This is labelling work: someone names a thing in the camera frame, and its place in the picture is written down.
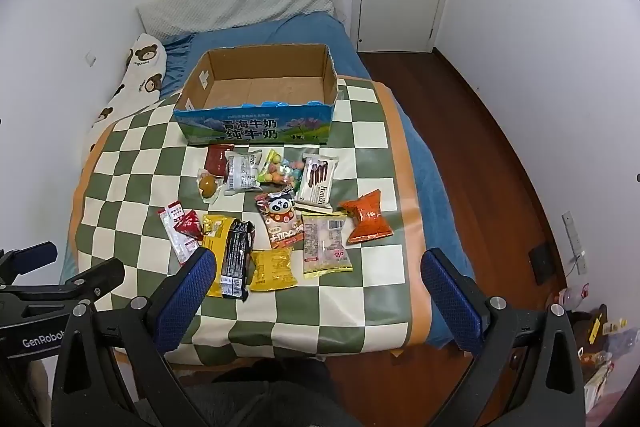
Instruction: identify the panda print snack packet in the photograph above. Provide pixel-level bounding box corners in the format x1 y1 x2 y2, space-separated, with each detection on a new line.
255 188 306 250

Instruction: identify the white red strip packet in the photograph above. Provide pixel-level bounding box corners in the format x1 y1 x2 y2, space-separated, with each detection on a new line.
158 201 201 268

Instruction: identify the brown egg packet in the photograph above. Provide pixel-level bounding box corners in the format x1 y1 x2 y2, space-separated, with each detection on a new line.
195 174 223 202

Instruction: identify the white power strip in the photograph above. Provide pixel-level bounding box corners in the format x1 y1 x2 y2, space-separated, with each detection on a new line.
561 210 588 276

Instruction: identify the dark red snack packet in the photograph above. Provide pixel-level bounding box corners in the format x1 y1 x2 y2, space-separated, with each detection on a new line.
203 145 236 178

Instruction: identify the grey white pillow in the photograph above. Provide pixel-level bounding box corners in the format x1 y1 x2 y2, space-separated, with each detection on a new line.
136 0 340 45

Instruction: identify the cardboard box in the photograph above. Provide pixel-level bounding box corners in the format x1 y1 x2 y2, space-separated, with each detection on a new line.
172 43 340 146

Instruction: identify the colourful candy bag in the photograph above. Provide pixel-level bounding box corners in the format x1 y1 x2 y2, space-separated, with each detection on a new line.
256 148 307 188

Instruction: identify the bear print pillow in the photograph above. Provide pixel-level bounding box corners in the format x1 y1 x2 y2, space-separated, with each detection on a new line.
80 33 168 168

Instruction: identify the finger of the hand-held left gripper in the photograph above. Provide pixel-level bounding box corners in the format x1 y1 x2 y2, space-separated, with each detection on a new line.
0 241 59 279
0 257 127 308

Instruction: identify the cluttered dark side table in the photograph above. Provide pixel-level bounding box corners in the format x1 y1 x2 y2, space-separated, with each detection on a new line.
565 304 640 423

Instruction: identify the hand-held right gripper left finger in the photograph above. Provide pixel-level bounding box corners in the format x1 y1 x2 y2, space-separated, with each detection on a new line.
50 247 218 427

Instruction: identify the small red snack packet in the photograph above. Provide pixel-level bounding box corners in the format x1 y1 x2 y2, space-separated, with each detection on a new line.
175 209 205 242

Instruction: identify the black snack packet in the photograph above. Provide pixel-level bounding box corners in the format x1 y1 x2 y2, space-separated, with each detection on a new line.
219 219 257 303

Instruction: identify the clear plastic bottle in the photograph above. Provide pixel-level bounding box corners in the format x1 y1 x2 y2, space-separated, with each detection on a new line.
554 284 591 310

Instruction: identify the orange snack packet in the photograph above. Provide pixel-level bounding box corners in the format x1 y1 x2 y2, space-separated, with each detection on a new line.
338 189 395 244

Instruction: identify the black floor socket box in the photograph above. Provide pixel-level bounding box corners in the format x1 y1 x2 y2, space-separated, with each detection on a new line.
529 242 567 286

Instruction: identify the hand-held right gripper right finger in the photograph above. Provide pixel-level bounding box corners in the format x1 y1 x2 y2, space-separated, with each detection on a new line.
420 248 586 427

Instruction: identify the pale pink snack packet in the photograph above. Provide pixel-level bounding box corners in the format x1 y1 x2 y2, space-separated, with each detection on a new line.
300 214 353 279

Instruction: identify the green white checkered blanket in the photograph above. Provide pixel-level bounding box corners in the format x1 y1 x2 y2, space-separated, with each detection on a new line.
70 76 432 365

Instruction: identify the clear white labelled snack packet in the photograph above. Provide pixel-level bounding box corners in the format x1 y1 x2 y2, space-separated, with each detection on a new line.
222 149 265 196

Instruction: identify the white chocolate stick packet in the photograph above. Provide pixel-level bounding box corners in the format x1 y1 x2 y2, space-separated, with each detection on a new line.
295 153 340 214

